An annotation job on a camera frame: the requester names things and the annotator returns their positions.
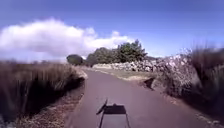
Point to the brown dirt verge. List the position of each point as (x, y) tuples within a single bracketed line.
[(56, 114)]

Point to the group of green trees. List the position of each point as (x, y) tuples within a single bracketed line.
[(128, 51)]

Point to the dry stone wall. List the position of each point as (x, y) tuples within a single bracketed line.
[(133, 65)]

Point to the green grass verge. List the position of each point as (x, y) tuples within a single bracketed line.
[(123, 74)]

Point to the grey asphalt path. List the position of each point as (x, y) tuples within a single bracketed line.
[(110, 88)]

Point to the tall dry grass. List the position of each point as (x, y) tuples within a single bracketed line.
[(33, 86)]

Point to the round dark tree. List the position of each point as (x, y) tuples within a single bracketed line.
[(74, 59)]

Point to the dark bush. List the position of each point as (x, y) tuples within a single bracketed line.
[(200, 80)]

